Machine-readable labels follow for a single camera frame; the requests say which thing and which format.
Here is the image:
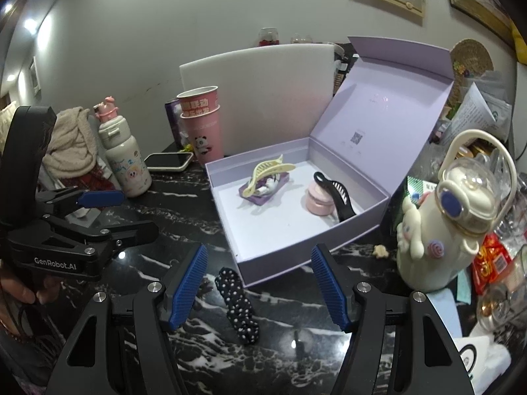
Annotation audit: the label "black hair claw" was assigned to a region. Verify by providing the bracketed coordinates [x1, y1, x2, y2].
[312, 171, 358, 224]

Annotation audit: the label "white paper sheet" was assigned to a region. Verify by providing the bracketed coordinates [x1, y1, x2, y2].
[454, 81, 502, 137]

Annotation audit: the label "pink paper cup red print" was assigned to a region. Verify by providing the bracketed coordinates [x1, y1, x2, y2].
[177, 86, 220, 118]

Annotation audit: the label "glass jar red contents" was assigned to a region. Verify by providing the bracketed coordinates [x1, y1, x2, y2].
[258, 27, 281, 47]

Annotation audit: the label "beige fluffy cloth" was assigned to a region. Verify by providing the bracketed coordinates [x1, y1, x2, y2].
[40, 106, 98, 178]

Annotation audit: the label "cream cartoon dog bottle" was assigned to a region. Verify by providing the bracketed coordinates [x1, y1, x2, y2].
[396, 128, 518, 290]

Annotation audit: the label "purple carton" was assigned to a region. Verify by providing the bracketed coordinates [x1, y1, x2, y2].
[164, 99, 187, 149]

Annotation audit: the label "person's left hand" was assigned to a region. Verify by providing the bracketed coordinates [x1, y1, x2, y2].
[0, 263, 63, 306]

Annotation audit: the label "red plaid cloth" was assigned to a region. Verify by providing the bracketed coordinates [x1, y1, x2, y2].
[77, 164, 117, 193]

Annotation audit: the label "black polka dot hair clip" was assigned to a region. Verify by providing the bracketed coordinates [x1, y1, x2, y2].
[214, 267, 261, 345]

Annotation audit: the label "phone in cream case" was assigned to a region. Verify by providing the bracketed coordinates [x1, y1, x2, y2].
[144, 152, 194, 173]

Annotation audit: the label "cream hair claw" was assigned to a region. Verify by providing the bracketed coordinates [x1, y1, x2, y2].
[240, 154, 297, 199]

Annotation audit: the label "red snack packet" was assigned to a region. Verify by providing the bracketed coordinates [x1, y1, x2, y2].
[470, 233, 512, 296]

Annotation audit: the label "lavender gift box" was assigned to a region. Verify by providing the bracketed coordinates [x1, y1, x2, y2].
[205, 36, 454, 288]

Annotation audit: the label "wall switch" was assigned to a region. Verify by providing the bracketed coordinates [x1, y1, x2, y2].
[28, 57, 42, 94]

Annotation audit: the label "woven round mat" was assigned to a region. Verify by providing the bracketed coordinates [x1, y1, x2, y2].
[449, 39, 495, 108]

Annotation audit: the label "clear glass cup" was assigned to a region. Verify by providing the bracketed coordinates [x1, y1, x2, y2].
[479, 244, 527, 335]

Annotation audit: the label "white bottle pink lid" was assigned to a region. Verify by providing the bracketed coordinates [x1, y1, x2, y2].
[93, 96, 153, 198]

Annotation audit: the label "purple soap bar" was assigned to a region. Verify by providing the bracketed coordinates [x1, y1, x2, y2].
[238, 173, 290, 207]

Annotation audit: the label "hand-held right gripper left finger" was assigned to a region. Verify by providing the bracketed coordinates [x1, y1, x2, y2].
[43, 243, 209, 395]

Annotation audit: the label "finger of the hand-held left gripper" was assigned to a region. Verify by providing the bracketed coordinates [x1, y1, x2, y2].
[42, 214, 160, 252]
[37, 188, 125, 217]

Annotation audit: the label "pink round tin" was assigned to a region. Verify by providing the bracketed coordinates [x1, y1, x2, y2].
[305, 195, 336, 217]

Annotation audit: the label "white foam board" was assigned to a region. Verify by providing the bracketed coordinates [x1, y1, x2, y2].
[180, 43, 335, 159]

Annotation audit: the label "pink paper cup panda print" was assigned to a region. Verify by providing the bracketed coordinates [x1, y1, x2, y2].
[180, 105, 225, 165]

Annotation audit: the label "green card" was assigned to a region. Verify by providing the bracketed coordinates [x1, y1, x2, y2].
[405, 174, 440, 207]

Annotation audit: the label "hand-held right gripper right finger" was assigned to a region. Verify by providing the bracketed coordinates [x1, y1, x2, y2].
[310, 243, 475, 395]

